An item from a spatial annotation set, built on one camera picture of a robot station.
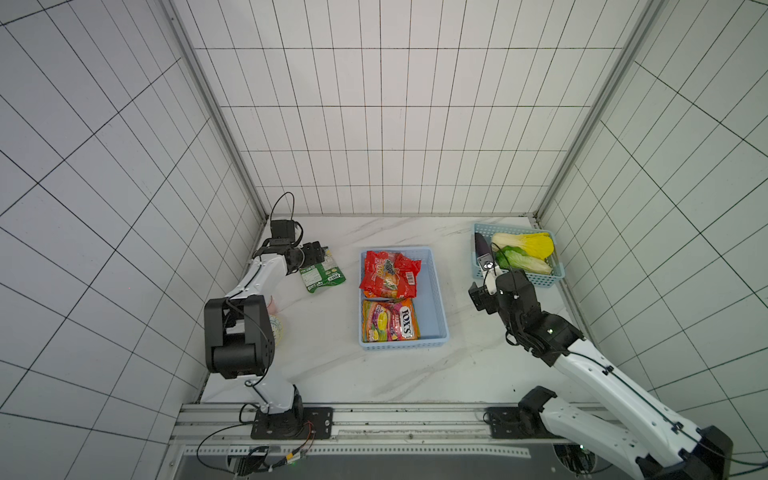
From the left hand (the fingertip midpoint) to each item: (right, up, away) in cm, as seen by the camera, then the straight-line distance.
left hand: (310, 259), depth 94 cm
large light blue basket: (+39, -21, -6) cm, 45 cm away
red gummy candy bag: (+26, -5, -6) cm, 27 cm away
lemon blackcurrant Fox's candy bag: (+26, -17, -10) cm, 32 cm away
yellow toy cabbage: (+76, +5, +5) cm, 77 cm away
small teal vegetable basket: (+76, -7, +1) cm, 76 cm away
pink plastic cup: (-12, -15, +1) cm, 20 cm away
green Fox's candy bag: (+4, -5, +7) cm, 9 cm away
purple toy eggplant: (+59, +4, +10) cm, 60 cm away
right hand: (+50, -3, -17) cm, 53 cm away
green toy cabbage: (+68, 0, +3) cm, 68 cm away
